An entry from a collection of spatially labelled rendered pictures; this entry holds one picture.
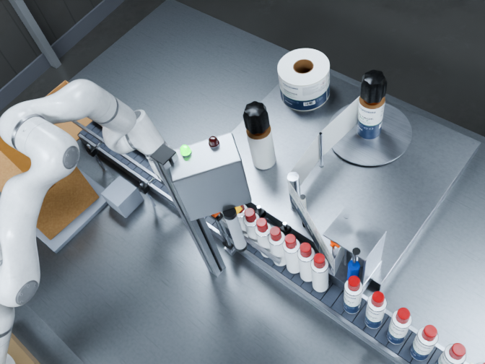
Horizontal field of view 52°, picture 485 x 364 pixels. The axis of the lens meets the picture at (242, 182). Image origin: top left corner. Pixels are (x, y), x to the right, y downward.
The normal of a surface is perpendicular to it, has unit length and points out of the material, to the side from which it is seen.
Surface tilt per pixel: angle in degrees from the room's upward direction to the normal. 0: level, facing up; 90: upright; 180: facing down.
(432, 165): 0
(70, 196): 90
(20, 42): 90
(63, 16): 90
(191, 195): 90
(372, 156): 0
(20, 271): 69
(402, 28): 0
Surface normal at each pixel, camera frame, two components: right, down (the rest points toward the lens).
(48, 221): 0.73, 0.51
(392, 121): -0.14, -0.54
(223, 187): 0.26, 0.78
